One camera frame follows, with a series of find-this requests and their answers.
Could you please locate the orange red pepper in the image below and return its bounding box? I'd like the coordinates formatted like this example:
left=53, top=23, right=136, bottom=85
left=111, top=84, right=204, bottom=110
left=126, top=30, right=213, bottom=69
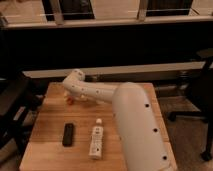
left=66, top=98, right=74, bottom=105

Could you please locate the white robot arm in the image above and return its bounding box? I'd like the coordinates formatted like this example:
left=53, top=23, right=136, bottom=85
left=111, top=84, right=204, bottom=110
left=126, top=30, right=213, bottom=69
left=62, top=69, right=175, bottom=171

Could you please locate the white plastic bottle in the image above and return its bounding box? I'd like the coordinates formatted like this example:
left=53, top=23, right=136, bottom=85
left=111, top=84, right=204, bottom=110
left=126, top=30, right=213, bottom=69
left=89, top=118, right=104, bottom=159

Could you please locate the black rectangular remote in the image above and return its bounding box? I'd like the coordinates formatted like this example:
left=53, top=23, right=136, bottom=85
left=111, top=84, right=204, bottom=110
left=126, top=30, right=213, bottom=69
left=62, top=123, right=74, bottom=147

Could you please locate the black chair left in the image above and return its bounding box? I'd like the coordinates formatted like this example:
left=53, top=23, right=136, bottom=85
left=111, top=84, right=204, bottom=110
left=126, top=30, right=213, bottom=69
left=0, top=77, right=42, bottom=154

